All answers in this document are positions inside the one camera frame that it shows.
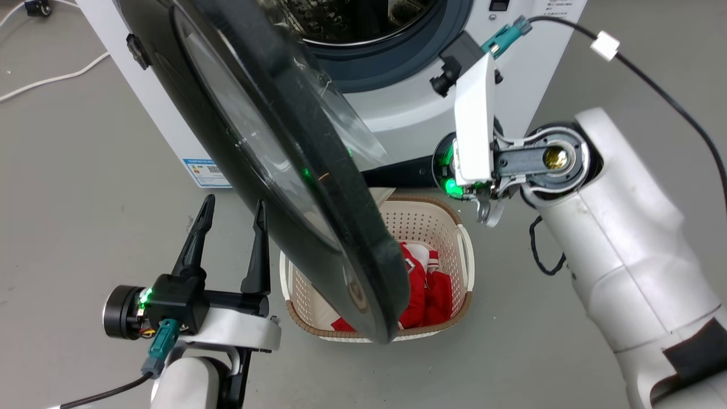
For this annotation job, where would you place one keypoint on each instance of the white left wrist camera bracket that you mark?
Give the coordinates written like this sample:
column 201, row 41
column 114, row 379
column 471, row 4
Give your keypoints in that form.
column 233, row 332

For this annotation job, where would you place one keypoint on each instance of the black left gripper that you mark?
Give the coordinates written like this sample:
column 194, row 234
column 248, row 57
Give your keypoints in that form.
column 176, row 301

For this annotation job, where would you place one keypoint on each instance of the black round glass washer door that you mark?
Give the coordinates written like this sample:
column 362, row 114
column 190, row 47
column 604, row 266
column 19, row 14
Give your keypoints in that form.
column 295, row 130

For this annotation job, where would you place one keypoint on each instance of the white front-loading washing machine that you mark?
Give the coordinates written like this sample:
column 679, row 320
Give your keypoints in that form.
column 397, row 108

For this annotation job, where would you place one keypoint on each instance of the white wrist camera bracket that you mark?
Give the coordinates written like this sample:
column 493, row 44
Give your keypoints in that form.
column 474, row 119
column 233, row 332

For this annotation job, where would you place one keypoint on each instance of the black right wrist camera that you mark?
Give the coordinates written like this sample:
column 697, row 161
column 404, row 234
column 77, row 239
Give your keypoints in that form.
column 457, row 62

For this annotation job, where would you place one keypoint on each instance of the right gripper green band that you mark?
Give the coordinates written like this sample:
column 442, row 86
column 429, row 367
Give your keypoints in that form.
column 446, row 170

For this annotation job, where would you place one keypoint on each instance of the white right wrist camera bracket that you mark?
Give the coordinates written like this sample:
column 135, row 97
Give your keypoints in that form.
column 474, row 119

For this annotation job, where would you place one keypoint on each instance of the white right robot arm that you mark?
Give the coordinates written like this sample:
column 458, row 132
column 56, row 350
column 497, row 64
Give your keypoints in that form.
column 625, row 244

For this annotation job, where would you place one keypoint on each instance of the blue white energy label sticker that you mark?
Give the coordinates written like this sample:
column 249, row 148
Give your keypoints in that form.
column 207, row 172

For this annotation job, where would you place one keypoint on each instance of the red and white garment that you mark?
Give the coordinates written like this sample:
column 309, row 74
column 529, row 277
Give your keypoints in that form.
column 431, row 295

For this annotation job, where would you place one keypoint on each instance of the beige perforated laundry basket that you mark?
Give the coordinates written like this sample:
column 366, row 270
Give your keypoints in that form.
column 437, row 227

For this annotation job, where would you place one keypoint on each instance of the small black floor device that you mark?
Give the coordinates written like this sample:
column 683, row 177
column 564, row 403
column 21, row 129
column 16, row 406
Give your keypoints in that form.
column 38, row 7

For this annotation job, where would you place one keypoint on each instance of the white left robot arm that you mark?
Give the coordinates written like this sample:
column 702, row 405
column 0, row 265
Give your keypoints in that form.
column 184, row 383

